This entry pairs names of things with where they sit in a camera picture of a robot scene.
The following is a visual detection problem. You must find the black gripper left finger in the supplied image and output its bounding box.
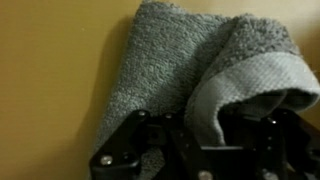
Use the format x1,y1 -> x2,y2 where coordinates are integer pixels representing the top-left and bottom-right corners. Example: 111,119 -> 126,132
89,109 -> 218,180

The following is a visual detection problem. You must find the grey terry towel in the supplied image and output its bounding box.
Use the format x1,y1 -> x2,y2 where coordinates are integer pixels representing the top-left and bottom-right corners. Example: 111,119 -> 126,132
88,0 -> 320,180

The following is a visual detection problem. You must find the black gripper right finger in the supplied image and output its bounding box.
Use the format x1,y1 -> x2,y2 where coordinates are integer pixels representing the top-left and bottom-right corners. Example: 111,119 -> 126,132
244,108 -> 320,180

